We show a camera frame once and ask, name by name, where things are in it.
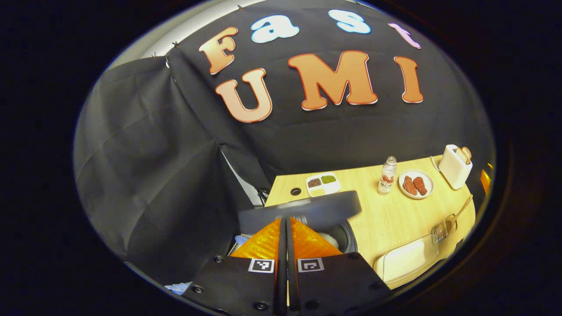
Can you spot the dark grey rice cooker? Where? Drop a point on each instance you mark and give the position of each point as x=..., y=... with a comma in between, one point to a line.
x=307, y=208

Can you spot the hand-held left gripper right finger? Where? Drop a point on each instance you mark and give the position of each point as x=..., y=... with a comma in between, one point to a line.
x=293, y=285

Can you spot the row of black cloth clips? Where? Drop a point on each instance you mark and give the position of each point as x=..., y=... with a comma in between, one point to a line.
x=175, y=44

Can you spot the white toaster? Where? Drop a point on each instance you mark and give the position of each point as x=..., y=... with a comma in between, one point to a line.
x=452, y=169

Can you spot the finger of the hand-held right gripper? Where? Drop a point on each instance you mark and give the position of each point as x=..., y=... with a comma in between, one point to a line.
x=486, y=180

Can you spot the white round plate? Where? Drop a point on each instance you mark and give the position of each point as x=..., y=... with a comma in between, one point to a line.
x=430, y=181

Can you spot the white divided bean dish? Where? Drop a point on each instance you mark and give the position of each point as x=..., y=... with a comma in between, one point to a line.
x=322, y=186

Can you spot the white rice heap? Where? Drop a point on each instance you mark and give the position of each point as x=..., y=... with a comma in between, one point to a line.
x=330, y=240

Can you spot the red meat piece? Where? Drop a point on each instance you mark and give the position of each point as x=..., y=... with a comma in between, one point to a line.
x=409, y=186
x=420, y=186

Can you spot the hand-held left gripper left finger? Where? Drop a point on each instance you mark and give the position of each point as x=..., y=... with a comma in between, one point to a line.
x=281, y=285

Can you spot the clear plastic drink bottle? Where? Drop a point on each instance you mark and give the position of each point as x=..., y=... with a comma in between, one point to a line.
x=386, y=182

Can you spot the wooden spoon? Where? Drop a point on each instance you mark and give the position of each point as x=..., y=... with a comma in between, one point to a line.
x=461, y=210

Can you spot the toast bread slice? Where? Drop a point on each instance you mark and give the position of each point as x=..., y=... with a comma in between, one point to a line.
x=461, y=154
x=466, y=152

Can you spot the clear tray of rice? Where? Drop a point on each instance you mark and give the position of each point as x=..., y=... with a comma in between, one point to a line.
x=404, y=261

